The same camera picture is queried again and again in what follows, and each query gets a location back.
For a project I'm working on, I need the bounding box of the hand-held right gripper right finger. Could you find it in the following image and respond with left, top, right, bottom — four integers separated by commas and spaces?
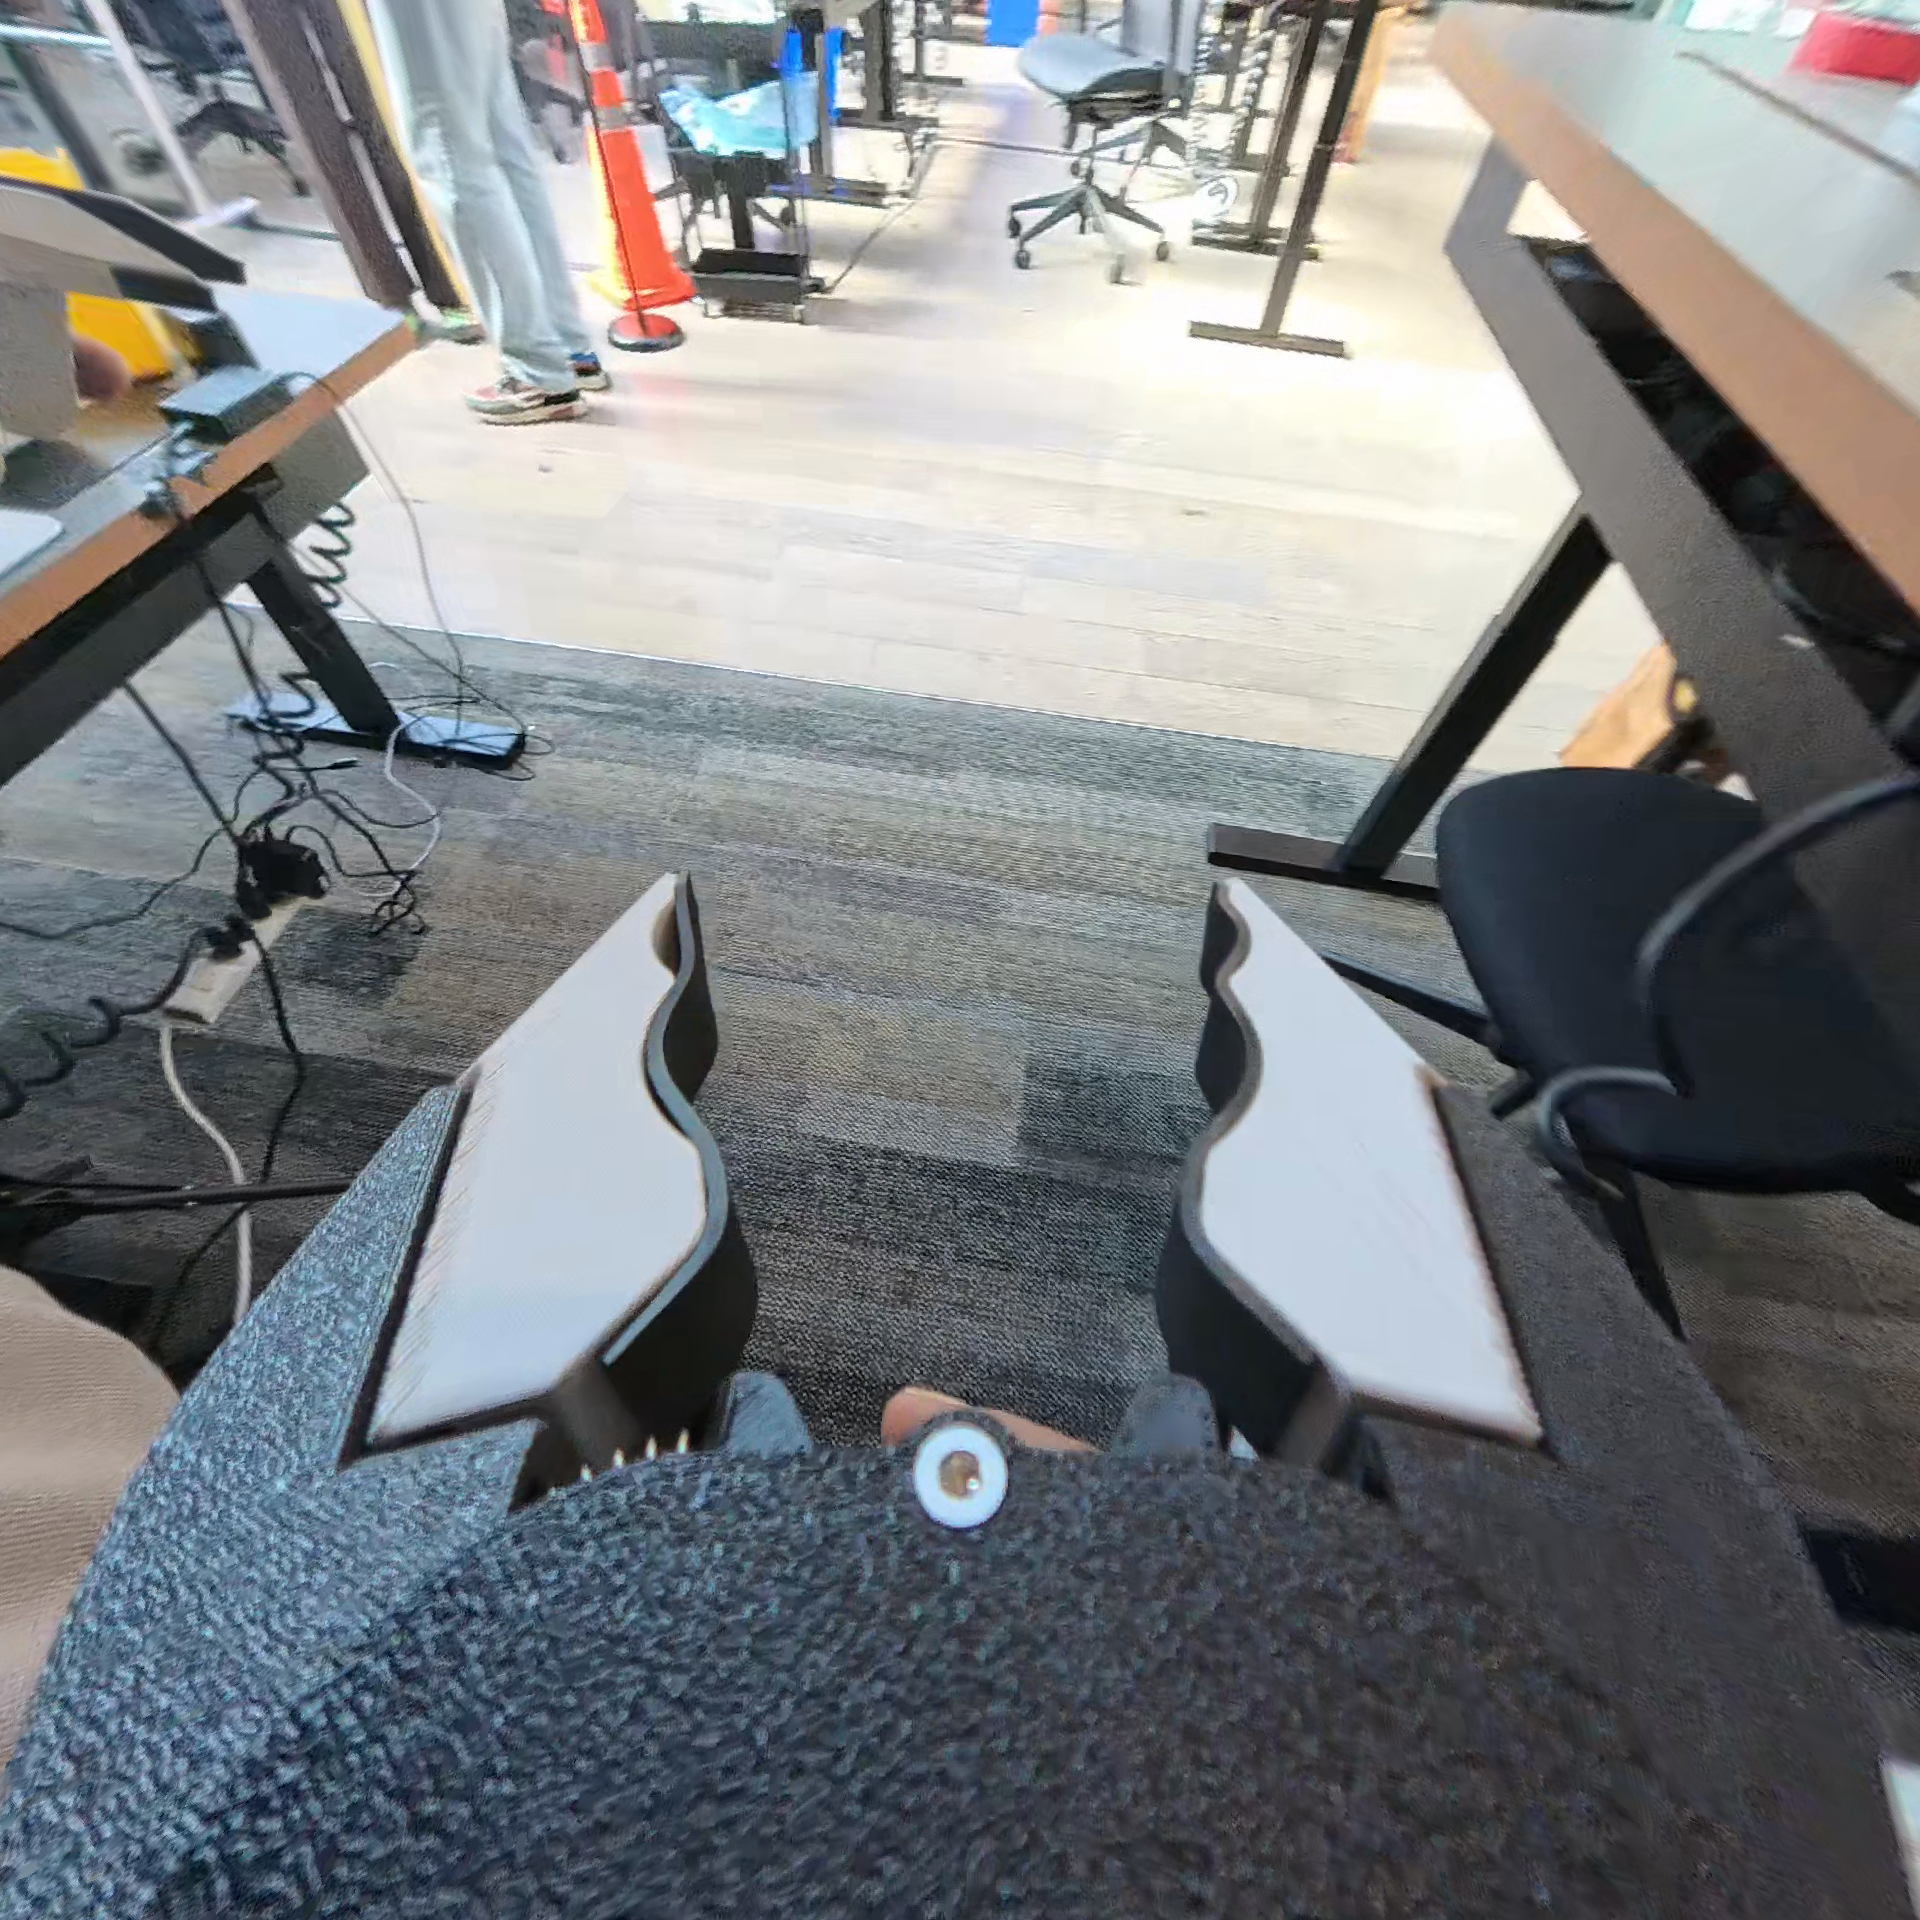
1149, 875, 1550, 1472

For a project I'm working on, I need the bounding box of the black cart with blue bag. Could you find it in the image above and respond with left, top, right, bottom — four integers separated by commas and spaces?
653, 15, 858, 317

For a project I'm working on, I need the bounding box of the orange traffic cone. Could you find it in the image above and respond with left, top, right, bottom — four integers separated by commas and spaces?
555, 0, 697, 355

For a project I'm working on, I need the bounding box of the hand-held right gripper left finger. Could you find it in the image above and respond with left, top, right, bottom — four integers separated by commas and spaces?
353, 874, 763, 1472

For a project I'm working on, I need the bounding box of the black cables bundle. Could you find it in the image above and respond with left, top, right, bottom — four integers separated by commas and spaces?
0, 390, 541, 1201

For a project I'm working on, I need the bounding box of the wooden table with black legs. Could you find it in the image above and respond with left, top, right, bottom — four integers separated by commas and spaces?
1200, 0, 1920, 962

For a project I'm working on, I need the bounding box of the person's beige printed hoodie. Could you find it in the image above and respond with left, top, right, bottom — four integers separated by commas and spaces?
0, 1259, 188, 1772

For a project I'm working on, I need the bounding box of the white cable with adapter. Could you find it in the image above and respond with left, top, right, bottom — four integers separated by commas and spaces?
143, 910, 294, 1328

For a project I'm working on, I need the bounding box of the grey office chair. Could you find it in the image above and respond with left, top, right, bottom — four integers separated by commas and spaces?
1005, 24, 1201, 287

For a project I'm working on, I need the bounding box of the black office chair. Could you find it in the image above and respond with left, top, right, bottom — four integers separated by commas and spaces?
1434, 766, 1920, 1338

